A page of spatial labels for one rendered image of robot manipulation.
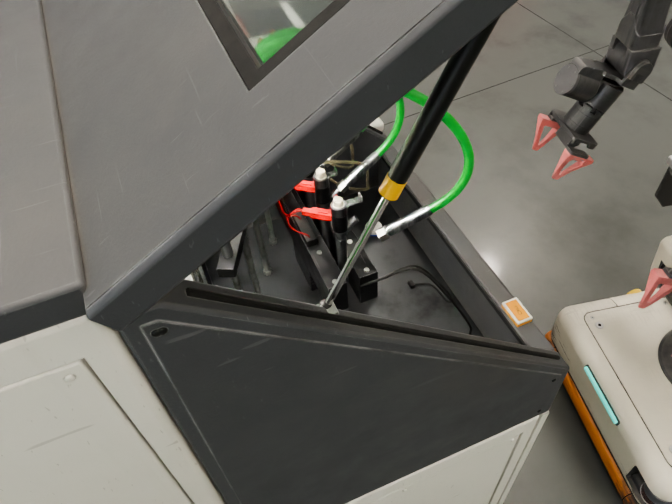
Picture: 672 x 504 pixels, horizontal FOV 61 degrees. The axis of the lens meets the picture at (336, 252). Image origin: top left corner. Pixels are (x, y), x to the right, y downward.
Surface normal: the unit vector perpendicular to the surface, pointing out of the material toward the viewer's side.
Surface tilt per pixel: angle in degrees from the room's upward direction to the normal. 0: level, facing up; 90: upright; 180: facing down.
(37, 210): 0
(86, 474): 90
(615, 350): 0
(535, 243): 0
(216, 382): 90
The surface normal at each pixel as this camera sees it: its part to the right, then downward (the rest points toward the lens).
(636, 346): -0.06, -0.65
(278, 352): 0.39, 0.68
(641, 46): 0.14, 0.74
